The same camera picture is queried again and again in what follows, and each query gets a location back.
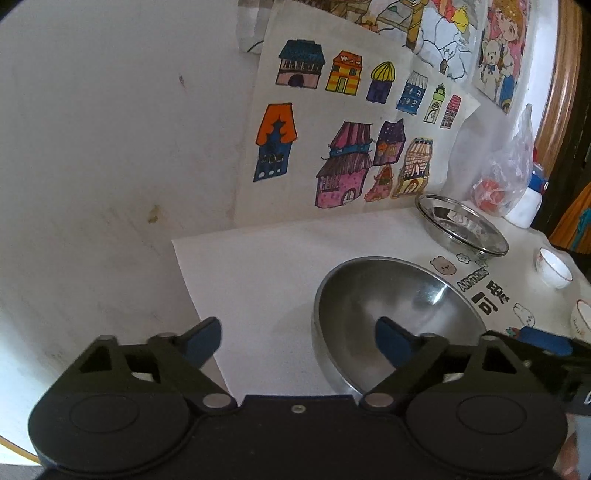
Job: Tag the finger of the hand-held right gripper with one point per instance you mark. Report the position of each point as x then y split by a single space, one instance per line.
547 342

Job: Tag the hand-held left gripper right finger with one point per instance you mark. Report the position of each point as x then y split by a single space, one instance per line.
392 339

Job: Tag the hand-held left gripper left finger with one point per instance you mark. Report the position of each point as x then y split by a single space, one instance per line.
203 341

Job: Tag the small white red-rimmed bowl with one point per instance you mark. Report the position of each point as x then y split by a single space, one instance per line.
582 321
554 270

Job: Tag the deep steel bowl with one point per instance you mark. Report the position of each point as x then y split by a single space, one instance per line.
369 295

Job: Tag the white printed table mat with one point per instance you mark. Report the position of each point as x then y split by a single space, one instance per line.
258 267

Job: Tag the painting of orange dress figure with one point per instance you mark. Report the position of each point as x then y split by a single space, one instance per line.
577 221

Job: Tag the white and blue bottle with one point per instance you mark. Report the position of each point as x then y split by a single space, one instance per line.
528 203

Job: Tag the red item in bag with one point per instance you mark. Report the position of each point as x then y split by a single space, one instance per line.
488 196

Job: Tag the clear plastic bag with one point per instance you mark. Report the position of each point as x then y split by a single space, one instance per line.
515 161

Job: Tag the houses drawing on paper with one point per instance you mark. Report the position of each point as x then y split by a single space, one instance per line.
323 115

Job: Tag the cartoon girl with bear poster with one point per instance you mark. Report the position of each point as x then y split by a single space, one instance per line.
503 55

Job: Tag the child with fan drawing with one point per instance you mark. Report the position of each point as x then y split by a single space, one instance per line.
438 32

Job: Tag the brown wooden frame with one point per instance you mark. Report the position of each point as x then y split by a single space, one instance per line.
561 83

